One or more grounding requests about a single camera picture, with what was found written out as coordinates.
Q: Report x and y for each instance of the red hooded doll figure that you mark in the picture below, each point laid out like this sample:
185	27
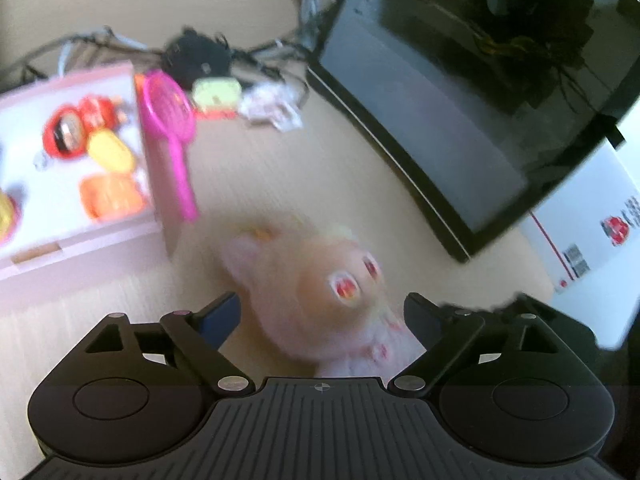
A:
97	112

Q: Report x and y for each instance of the pink toy racket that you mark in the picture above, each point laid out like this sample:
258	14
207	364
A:
182	180

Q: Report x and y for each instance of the pink storage box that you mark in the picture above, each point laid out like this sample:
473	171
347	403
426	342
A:
75	255

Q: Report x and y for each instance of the cream plush cat toy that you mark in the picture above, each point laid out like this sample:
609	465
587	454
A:
310	300

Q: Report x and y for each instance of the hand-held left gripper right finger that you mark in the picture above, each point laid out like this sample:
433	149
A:
420	317

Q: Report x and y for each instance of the curved black monitor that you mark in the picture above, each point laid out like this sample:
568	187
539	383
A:
450	110

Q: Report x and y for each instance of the white cardboard box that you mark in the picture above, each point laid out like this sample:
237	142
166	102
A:
590	210

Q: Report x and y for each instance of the orange toy food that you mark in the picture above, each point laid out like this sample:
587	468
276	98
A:
112	197

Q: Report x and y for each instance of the black plush toy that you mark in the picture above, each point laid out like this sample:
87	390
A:
197	57

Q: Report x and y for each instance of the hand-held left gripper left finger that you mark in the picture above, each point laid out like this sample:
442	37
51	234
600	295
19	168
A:
222	317

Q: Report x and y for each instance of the yellow toy corn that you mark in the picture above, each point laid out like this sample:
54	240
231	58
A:
110	152

